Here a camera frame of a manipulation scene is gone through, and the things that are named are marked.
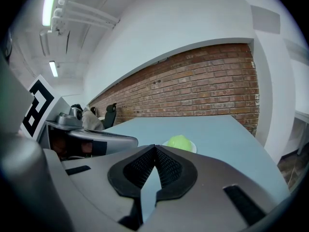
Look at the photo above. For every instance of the person's left hand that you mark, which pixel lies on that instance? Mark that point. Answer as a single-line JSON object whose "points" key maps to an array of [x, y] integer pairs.
{"points": [[85, 147]]}

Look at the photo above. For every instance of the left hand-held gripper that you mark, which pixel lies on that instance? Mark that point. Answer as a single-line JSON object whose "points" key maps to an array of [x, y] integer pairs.
{"points": [[41, 98]]}

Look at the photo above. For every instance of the white ceiling unit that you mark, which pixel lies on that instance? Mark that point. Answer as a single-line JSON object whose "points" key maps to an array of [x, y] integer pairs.
{"points": [[44, 42]]}

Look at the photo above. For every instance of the long ceiling light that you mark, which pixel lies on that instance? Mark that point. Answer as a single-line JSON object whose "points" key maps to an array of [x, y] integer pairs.
{"points": [[50, 6]]}

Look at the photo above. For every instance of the white plate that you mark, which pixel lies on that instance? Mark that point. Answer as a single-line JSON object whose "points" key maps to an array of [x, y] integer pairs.
{"points": [[194, 149]]}

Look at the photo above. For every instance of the grey fisheye camera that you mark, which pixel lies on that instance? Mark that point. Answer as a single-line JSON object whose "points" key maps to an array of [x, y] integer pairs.
{"points": [[72, 115]]}

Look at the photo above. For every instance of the white ceiling pipe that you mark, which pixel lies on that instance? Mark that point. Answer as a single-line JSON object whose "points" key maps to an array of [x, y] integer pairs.
{"points": [[82, 22], [87, 17], [91, 10]]}

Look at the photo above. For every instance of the short ceiling light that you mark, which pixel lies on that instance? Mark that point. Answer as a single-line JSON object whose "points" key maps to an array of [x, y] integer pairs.
{"points": [[53, 69]]}

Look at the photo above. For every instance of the green lettuce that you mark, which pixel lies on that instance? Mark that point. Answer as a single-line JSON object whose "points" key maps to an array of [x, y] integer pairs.
{"points": [[179, 141]]}

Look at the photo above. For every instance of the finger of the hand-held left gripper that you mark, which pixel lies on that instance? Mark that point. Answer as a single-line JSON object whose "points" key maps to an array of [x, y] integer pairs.
{"points": [[120, 142]]}

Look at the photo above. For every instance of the light blue table top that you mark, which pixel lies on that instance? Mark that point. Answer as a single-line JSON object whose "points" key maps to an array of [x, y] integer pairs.
{"points": [[217, 139]]}

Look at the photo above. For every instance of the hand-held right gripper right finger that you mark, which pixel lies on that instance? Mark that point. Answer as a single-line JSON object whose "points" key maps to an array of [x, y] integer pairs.
{"points": [[205, 197]]}

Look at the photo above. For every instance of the grey wall panel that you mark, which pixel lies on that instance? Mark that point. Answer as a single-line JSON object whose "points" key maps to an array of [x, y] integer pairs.
{"points": [[297, 49], [265, 19]]}

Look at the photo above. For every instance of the white side desk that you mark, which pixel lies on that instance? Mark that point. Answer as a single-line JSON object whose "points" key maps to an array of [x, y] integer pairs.
{"points": [[301, 116]]}

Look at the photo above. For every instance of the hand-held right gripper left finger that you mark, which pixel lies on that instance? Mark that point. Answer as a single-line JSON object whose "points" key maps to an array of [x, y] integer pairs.
{"points": [[96, 190]]}

